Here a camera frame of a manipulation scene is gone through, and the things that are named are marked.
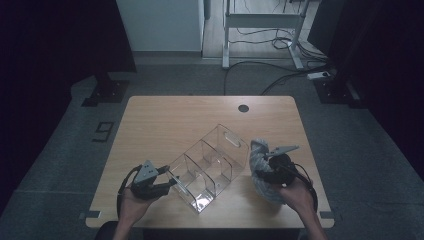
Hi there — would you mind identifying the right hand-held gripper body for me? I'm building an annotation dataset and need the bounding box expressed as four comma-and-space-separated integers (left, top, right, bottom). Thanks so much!
263, 144, 300, 186

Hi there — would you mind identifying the person's right hand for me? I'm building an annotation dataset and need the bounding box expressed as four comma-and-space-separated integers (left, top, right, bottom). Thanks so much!
272, 179, 317, 218

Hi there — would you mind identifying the long black floor cable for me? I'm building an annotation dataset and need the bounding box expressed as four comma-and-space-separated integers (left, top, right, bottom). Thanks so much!
223, 60, 329, 97

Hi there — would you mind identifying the person's left hand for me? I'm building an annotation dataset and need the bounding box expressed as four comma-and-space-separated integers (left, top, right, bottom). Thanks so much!
117, 186, 158, 228

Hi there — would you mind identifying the right hand-held gripper black cable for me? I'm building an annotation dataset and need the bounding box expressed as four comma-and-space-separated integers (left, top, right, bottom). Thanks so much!
289, 162, 320, 214

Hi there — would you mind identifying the short black floor cable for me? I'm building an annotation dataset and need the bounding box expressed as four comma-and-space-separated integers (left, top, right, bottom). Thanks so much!
260, 68, 331, 97

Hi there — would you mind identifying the grey fluffy cloth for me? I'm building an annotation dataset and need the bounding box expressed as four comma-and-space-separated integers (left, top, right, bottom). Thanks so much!
249, 138, 288, 206

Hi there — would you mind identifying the black stand base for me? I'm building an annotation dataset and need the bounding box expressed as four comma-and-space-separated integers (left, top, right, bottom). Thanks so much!
81, 71, 130, 108
313, 78, 368, 110

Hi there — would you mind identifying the black cable bundle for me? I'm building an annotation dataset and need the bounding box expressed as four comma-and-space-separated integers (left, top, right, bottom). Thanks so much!
229, 27, 330, 64

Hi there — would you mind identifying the person's dark trouser leg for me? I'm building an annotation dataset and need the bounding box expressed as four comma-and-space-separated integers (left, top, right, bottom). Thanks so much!
94, 220, 120, 240

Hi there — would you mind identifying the white power strip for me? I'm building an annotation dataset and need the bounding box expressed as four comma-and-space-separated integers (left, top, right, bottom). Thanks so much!
306, 70, 332, 81

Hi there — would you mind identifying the dark curtain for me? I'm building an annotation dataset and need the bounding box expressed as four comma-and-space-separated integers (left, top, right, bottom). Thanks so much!
0, 0, 138, 216
307, 0, 424, 183

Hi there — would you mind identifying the white metal desk frame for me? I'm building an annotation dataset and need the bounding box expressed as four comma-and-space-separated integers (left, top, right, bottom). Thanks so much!
221, 0, 312, 70

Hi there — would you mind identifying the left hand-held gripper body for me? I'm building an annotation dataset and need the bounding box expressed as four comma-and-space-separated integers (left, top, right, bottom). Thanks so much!
129, 159, 172, 202

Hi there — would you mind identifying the white cabinet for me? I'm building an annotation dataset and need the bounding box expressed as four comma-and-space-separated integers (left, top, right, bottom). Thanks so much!
115, 0, 206, 53

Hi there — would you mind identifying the clear acrylic divided organizer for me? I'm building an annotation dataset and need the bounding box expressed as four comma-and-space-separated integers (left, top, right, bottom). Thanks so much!
165, 123, 250, 214

